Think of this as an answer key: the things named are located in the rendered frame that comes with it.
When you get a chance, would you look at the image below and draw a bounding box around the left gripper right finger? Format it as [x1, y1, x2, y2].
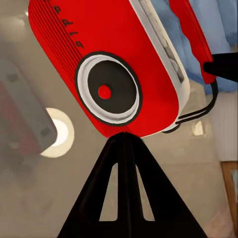
[124, 132, 208, 238]

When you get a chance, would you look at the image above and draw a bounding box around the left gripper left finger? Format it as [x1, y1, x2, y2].
[57, 132, 132, 238]

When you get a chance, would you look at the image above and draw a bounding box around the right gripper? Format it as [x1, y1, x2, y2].
[203, 53, 238, 82]

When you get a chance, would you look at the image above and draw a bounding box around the radio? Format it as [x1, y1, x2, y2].
[28, 0, 219, 139]

